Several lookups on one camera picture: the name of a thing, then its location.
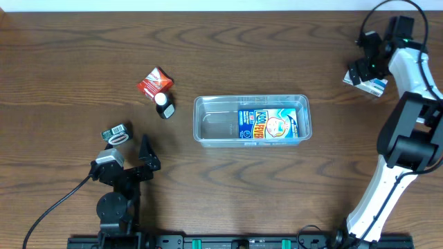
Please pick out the blue Kool Fever box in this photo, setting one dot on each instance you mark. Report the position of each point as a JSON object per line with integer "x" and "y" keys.
{"x": 267, "y": 123}

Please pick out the dark bottle white cap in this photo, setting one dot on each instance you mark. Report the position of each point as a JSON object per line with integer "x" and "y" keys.
{"x": 164, "y": 105}

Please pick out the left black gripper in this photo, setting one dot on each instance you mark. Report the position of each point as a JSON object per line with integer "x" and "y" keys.
{"x": 128, "y": 173}

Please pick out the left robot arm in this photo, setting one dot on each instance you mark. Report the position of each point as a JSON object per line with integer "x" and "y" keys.
{"x": 118, "y": 210}

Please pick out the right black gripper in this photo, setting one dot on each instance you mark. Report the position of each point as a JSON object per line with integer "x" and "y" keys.
{"x": 362, "y": 64}

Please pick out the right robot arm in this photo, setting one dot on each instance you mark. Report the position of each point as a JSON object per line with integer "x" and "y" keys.
{"x": 410, "y": 142}

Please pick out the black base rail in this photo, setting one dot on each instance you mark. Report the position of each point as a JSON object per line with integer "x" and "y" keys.
{"x": 183, "y": 242}

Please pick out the white Panadol box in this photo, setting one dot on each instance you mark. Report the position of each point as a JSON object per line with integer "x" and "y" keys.
{"x": 374, "y": 86}

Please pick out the clear plastic container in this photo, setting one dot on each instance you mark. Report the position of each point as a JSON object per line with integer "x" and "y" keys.
{"x": 215, "y": 119}

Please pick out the small green black box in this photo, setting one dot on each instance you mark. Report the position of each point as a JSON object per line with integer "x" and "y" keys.
{"x": 117, "y": 135}

